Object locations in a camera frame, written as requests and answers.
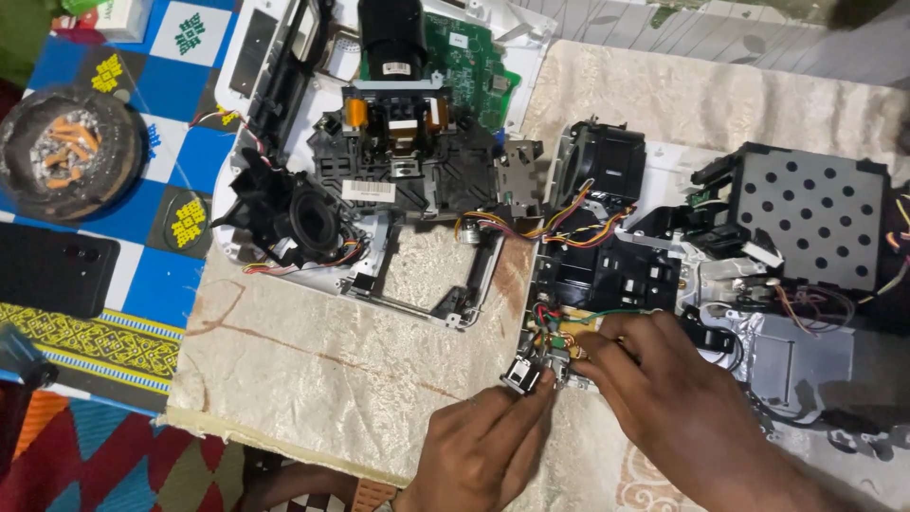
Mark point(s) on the red patterned rug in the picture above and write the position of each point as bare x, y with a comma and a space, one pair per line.
99, 455

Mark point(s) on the beige textured cloth mat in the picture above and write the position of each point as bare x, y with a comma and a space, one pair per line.
320, 370

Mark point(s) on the black optical engine block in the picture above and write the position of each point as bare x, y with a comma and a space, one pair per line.
419, 160

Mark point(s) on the small white box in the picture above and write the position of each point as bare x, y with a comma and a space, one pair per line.
124, 18

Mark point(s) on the white open projector chassis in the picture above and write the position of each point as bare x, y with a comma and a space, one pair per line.
419, 270

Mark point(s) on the black smartphone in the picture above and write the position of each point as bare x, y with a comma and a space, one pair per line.
53, 270

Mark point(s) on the small brown circuit board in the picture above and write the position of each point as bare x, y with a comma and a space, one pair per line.
569, 328

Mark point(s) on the silver foil-covered plate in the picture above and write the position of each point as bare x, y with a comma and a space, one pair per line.
803, 362

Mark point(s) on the green circuit board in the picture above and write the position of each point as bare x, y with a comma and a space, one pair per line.
469, 67

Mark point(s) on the person's leg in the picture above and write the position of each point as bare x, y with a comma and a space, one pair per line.
306, 490

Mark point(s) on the person's right hand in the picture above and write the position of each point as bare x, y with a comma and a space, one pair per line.
668, 398

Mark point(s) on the blue white patterned cloth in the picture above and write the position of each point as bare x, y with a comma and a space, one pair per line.
167, 135

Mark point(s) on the small grey metal bracket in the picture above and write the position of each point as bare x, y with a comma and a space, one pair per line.
519, 174

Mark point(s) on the black power socket connector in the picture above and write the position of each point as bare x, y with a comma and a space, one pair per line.
521, 377

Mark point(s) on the dismantled black projector base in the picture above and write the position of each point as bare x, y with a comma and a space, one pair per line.
611, 274

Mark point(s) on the perforated grey metal shield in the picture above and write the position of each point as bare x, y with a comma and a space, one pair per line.
810, 213

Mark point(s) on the person's left hand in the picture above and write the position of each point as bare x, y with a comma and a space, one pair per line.
469, 455

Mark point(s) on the round ashtray with cigarette butts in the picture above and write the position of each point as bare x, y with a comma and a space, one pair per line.
71, 153

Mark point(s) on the white leaf-print sheet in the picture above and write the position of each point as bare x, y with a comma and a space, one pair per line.
711, 39

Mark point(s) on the blurred blue-grey object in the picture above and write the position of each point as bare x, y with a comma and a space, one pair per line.
25, 355

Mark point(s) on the black cylindrical projector lens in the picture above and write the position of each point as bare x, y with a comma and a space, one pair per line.
391, 35

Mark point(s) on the black blower fan duct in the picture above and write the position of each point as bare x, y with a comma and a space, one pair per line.
298, 213

